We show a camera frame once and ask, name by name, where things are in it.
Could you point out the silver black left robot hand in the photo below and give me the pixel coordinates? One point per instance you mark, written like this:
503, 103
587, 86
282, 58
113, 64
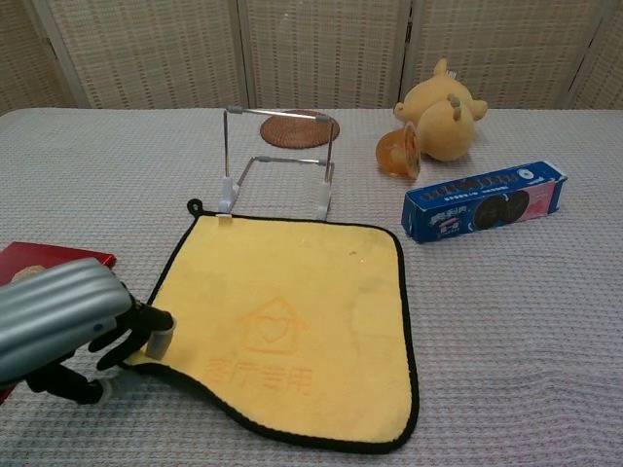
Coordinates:
53, 311

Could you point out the yellow cloth with black trim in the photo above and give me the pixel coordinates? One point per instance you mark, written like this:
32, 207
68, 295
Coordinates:
292, 272

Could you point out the red certificate book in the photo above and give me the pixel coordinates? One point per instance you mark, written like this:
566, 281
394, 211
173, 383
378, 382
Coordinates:
73, 255

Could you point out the woven folding screen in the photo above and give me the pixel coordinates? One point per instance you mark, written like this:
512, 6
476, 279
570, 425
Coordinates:
146, 48

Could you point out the brown woven round coaster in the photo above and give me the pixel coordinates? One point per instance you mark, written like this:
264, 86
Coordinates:
292, 134

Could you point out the orange translucent plastic cup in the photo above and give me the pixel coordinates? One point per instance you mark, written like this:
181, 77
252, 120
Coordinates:
396, 152

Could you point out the yellow plush toy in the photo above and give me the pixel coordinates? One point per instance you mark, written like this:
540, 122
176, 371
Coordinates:
443, 131

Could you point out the white waffle tablecloth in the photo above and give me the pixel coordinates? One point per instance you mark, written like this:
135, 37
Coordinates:
487, 340

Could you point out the blue cookie box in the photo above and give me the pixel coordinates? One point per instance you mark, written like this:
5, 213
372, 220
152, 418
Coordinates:
487, 209

